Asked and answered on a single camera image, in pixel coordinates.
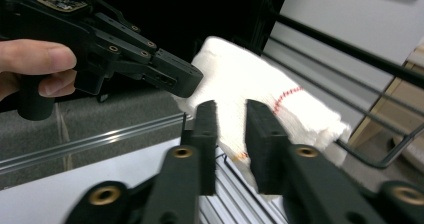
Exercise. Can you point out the aluminium rail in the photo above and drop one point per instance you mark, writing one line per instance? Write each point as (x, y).
(93, 140)

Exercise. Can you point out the white cloth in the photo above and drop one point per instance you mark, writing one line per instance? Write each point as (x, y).
(240, 74)

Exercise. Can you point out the black metal frame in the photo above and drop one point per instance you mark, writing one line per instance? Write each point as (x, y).
(270, 10)

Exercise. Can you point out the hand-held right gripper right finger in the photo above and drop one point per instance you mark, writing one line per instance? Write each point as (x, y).
(286, 170)

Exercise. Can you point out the wooden desk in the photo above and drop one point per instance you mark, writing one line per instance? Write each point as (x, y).
(393, 107)

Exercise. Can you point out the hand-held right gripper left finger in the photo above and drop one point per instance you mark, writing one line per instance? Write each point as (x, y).
(190, 170)

